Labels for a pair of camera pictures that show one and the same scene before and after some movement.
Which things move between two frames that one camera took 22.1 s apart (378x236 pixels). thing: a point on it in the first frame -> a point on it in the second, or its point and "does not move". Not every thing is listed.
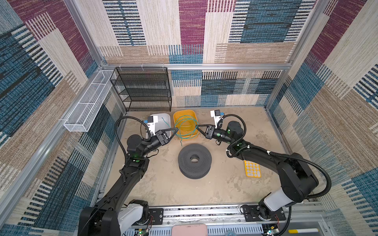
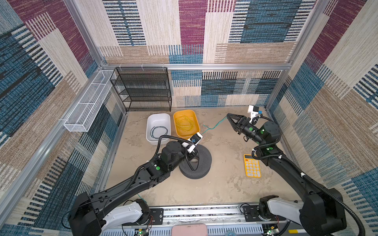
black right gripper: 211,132 -> 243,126
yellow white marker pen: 302,230 does not move
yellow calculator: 252,169 does not move
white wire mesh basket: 81,117 does not move
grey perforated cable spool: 194,170 does not move
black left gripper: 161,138 -> 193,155
